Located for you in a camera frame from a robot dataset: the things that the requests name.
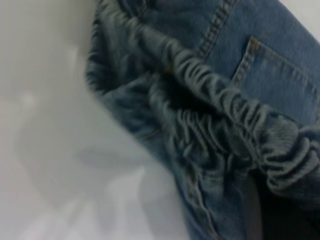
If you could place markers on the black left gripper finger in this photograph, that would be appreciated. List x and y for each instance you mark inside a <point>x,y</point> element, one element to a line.
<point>287,220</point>

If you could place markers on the blue denim shorts with print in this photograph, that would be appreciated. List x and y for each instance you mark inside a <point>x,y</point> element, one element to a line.
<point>200,100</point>

